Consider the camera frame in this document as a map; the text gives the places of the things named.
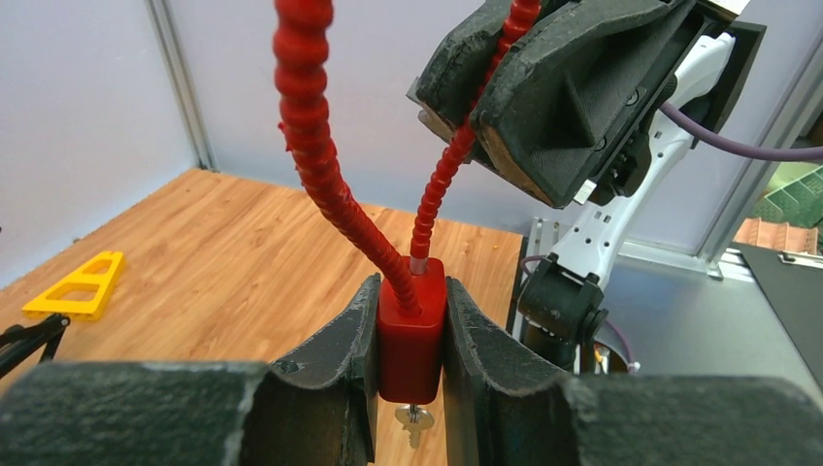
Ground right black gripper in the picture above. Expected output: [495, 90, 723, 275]
[470, 1, 705, 209]

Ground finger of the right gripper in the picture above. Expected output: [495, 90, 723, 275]
[411, 1, 514, 161]

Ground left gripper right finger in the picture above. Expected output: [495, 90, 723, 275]
[443, 278, 822, 465]

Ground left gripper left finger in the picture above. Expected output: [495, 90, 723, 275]
[1, 275, 380, 465]

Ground red tag with cord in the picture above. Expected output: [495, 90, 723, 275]
[272, 0, 543, 408]

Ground small silver tag key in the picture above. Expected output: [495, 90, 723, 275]
[394, 404, 436, 449]

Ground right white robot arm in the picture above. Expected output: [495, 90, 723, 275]
[411, 1, 766, 369]

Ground yellow plastic triangle piece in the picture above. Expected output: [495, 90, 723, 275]
[21, 250, 126, 321]

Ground black perforated music stand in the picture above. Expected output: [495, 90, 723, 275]
[1, 314, 71, 378]

